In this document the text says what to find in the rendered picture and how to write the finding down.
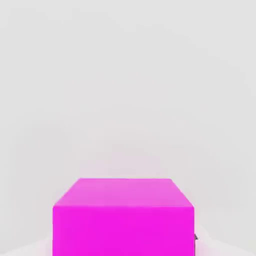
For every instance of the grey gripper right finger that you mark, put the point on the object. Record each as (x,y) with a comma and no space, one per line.
(202,250)

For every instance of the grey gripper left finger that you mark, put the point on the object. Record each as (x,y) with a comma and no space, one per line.
(43,251)

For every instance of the small magenta cube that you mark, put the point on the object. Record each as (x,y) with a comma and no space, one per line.
(123,230)

